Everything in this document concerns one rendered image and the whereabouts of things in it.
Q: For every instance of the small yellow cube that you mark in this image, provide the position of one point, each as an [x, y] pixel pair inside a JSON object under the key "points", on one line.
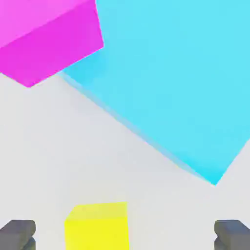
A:
{"points": [[96, 230]]}

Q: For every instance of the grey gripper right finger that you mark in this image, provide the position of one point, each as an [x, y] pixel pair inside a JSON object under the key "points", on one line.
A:
{"points": [[232, 233]]}

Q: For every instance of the large cyan box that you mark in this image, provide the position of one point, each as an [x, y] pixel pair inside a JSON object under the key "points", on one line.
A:
{"points": [[171, 82]]}

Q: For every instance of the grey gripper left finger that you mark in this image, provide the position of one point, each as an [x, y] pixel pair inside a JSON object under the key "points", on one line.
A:
{"points": [[16, 233]]}

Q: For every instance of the large magenta box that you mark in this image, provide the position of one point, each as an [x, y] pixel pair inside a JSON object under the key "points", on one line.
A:
{"points": [[45, 43]]}

